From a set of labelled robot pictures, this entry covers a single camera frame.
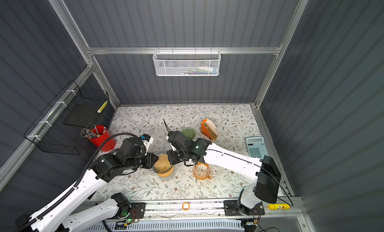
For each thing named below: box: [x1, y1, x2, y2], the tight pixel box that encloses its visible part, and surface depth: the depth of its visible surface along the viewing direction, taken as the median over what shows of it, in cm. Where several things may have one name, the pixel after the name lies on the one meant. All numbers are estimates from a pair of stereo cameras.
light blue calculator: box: [245, 136, 269, 160], surface depth 96 cm
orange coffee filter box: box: [201, 118, 218, 141], surface depth 98 cm
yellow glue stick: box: [268, 203, 291, 210], surface depth 75 cm
